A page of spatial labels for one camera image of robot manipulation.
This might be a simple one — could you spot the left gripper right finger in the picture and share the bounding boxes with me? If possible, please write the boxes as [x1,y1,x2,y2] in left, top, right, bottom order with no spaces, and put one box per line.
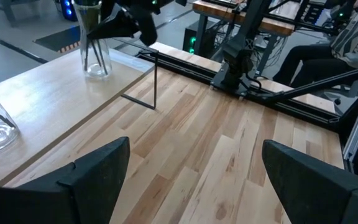
[261,139,358,224]

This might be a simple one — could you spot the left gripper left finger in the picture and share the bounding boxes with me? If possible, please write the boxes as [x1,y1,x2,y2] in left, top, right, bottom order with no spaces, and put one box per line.
[0,136,131,224]

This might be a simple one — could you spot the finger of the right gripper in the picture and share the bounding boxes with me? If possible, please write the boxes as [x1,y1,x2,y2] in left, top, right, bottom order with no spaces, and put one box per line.
[87,6,141,40]
[132,6,158,47]

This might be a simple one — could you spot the wooden shelf black legs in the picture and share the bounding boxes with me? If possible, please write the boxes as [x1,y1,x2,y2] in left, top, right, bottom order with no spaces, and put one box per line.
[0,37,160,187]

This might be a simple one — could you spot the black computer green lights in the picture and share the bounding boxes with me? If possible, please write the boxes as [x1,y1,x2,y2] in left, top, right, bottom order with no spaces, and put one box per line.
[182,27,219,57]

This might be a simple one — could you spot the black computer blue lights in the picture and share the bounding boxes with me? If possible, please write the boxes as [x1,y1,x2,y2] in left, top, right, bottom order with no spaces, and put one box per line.
[54,0,77,22]

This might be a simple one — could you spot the black mat hazard stripe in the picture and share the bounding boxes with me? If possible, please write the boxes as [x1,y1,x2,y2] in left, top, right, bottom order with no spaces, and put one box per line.
[33,25,83,54]

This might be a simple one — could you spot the wooden workbench black legs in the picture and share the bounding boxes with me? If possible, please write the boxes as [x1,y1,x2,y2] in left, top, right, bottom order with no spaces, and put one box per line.
[193,0,296,75]

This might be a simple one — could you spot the person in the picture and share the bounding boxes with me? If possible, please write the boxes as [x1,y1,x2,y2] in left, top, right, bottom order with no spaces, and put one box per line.
[272,0,358,90]

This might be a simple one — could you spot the black diagonal frame strut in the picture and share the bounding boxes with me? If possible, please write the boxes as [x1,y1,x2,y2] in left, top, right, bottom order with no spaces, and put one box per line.
[258,62,358,103]

